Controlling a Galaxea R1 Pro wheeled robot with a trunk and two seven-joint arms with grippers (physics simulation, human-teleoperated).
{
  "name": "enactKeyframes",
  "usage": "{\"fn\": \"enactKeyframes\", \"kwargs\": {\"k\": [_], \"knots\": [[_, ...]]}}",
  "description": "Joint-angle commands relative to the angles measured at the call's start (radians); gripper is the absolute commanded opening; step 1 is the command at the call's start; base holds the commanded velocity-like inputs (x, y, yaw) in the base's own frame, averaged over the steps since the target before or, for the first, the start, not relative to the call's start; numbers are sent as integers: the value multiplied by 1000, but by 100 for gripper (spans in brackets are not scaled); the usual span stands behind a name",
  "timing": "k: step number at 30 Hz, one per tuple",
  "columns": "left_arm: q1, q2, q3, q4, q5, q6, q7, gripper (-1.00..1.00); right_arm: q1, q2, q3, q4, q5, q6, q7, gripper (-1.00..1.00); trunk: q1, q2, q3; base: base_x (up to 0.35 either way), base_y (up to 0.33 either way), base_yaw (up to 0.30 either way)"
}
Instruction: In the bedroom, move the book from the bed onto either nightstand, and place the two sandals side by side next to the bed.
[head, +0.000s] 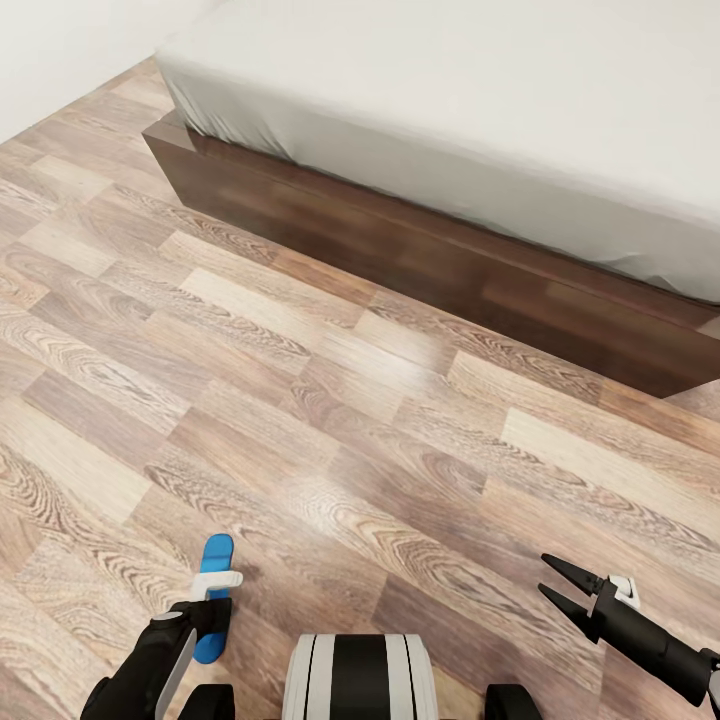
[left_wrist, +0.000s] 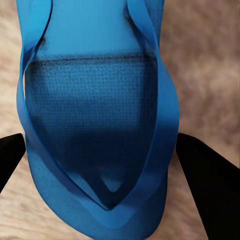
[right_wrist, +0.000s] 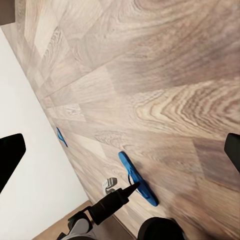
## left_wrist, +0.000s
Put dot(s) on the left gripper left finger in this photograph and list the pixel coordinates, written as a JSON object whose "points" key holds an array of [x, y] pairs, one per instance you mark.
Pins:
{"points": [[12, 149]]}

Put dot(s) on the sandal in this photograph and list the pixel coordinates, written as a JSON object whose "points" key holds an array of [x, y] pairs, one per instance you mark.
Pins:
{"points": [[100, 112]]}

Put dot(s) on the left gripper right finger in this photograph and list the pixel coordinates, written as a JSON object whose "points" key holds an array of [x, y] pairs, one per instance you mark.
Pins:
{"points": [[215, 186]]}

